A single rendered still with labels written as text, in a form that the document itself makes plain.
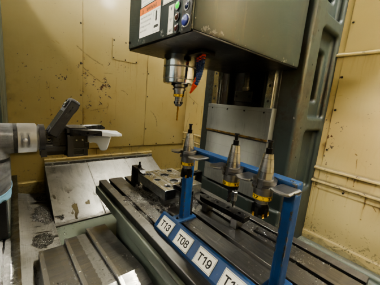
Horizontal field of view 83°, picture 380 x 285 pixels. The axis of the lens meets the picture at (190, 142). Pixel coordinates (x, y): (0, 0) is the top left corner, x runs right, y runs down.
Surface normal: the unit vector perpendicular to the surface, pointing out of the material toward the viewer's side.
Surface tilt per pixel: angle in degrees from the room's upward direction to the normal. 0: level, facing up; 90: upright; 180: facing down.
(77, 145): 90
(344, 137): 90
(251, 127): 89
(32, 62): 90
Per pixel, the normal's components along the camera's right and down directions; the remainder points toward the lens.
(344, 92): -0.78, 0.04
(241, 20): 0.62, 0.19
